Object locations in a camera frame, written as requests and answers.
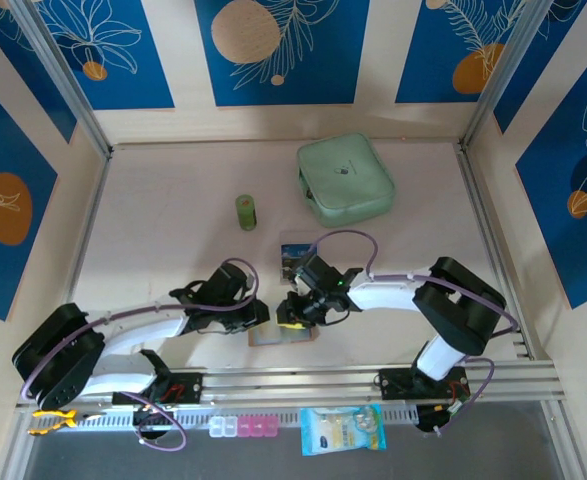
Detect tan leather card holder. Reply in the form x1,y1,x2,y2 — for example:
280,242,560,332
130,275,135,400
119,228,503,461
246,325,320,348

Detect dark photo credit card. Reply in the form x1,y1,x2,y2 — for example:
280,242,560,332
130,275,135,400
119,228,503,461
278,258,307,286

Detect blue credit card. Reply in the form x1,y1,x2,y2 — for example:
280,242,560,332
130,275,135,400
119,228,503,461
279,241,319,262

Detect small green cylinder bottle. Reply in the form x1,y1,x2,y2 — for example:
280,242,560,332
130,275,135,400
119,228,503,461
234,194,258,232

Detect clear and pink pill organizer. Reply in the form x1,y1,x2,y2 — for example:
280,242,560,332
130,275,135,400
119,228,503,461
208,415,279,439

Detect mint green zipper pouch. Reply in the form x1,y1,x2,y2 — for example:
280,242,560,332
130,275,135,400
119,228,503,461
296,131,397,229

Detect blue yellow snack packet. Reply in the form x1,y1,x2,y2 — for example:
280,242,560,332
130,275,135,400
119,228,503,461
300,403,388,457

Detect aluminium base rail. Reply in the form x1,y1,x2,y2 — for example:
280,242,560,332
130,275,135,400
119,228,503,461
15,362,567,414

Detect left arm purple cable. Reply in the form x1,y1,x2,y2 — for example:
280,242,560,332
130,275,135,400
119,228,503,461
20,257,260,451

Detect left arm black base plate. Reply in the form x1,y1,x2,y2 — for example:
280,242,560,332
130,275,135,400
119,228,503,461
111,372,205,406

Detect grey slotted cable duct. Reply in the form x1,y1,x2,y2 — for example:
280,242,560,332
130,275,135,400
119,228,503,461
27,405,420,432

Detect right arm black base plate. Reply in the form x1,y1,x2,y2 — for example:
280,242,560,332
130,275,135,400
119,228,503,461
377,367,472,401

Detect aluminium side rail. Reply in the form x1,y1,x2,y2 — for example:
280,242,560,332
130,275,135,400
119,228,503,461
455,142,532,361

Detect yellow handled pliers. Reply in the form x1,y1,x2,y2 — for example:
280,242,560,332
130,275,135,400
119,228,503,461
27,407,107,437

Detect aluminium frame post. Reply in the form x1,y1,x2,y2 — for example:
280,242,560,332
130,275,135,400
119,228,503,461
10,0,113,157
458,0,559,152

